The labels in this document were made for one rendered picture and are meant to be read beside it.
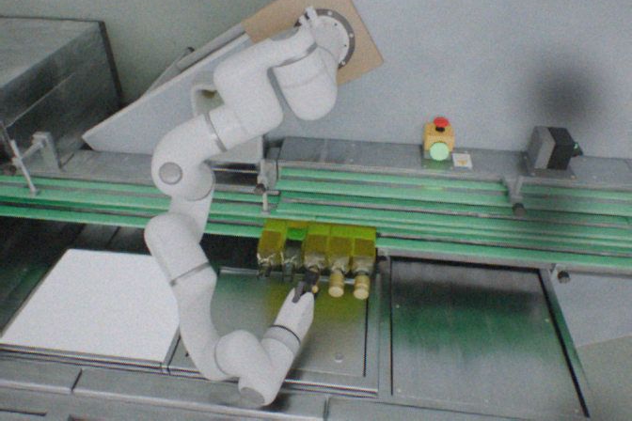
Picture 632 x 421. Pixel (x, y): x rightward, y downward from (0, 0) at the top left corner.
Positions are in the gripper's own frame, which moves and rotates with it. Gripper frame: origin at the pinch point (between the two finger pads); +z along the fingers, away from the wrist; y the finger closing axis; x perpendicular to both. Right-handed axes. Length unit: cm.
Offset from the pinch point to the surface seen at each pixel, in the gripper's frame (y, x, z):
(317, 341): -12.7, -3.8, -4.8
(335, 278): 1.5, -4.8, 3.0
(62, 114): 0, 112, 40
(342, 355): -12.6, -10.6, -6.2
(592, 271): -13, -66, 46
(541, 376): -15, -54, 8
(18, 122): 8, 107, 20
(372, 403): -12.7, -20.2, -14.5
